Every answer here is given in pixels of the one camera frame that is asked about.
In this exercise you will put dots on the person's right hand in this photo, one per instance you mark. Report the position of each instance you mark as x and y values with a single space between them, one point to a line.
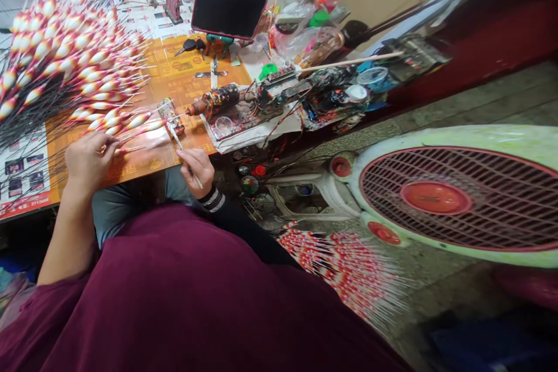
198 171

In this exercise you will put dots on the person's left hand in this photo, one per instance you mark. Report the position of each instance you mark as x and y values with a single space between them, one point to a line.
85 158

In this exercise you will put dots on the person's right fingers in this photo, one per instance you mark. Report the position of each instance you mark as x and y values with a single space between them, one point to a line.
191 157

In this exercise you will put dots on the person's left fingers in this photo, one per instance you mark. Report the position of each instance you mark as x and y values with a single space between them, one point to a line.
110 142

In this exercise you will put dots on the thin paintbrush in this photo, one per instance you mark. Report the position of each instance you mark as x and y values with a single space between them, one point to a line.
179 144

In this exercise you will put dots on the single fishing float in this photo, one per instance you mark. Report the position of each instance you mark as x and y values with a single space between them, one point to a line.
146 127
128 150

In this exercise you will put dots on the clear plastic cup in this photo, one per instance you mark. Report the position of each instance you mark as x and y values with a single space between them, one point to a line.
223 124

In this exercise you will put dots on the small paint-splattered rest block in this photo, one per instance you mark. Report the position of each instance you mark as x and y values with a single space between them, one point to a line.
171 115

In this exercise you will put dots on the round green red jar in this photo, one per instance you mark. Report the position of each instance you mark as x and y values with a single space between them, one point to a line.
249 184

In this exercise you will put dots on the paint-splattered motor with chuck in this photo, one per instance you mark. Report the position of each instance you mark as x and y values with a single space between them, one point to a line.
218 99

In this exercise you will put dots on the person's legs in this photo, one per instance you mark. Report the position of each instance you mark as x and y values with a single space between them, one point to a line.
115 206

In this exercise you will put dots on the orange printed paper mat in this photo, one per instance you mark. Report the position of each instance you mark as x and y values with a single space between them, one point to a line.
174 80

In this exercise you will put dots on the metal blade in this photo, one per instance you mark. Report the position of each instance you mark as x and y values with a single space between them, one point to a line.
209 74

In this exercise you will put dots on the white printed flyer sheet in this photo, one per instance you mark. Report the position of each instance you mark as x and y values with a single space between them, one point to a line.
24 171

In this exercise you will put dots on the pile of white red floats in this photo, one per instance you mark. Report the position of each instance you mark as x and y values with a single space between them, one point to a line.
65 58

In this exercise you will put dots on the black car key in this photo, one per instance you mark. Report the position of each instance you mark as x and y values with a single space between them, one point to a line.
188 46

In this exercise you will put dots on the paint-splattered circuit box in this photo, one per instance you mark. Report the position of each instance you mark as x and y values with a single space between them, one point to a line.
281 88

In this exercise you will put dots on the green cap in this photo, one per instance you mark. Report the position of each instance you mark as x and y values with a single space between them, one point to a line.
267 70

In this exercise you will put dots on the green phone stand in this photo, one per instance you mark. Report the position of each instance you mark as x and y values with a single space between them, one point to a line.
218 43

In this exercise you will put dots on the person's body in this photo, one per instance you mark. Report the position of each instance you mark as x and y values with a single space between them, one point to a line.
187 298

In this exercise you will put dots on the phone with red case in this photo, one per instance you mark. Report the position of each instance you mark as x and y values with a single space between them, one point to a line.
229 12

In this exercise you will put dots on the paint-splattered black container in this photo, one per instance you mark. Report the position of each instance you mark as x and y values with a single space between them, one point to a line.
333 99

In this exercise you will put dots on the clear plastic bag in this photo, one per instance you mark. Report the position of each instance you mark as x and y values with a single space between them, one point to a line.
305 38

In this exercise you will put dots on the white round lid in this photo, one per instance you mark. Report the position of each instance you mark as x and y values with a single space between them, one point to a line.
356 92

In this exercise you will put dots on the long wooden stick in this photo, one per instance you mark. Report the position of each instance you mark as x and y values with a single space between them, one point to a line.
348 61

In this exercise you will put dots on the heap of red striped floats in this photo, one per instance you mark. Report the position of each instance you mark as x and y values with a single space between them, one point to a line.
344 267

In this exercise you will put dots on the green-capped bottle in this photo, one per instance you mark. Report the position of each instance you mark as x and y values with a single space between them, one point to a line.
318 18

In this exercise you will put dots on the clear blue-rimmed cup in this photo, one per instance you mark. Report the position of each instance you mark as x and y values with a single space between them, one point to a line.
372 76

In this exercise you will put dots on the black device box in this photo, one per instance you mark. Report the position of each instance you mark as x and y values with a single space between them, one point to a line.
416 54

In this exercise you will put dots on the white and red floor fan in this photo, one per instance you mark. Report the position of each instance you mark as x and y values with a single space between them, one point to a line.
453 197

